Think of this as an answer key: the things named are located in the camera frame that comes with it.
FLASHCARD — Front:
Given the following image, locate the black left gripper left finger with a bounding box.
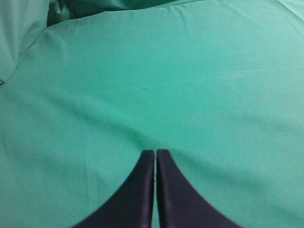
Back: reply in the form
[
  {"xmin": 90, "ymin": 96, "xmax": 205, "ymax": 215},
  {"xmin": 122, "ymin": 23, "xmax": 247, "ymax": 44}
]
[{"xmin": 75, "ymin": 150, "xmax": 155, "ymax": 228}]

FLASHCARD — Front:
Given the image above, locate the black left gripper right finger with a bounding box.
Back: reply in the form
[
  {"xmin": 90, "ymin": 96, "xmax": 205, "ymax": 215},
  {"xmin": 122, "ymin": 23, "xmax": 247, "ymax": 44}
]
[{"xmin": 156, "ymin": 149, "xmax": 240, "ymax": 228}]

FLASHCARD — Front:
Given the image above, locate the green cloth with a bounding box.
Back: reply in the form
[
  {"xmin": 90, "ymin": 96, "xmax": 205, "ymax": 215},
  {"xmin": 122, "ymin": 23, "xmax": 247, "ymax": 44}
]
[{"xmin": 0, "ymin": 0, "xmax": 304, "ymax": 228}]

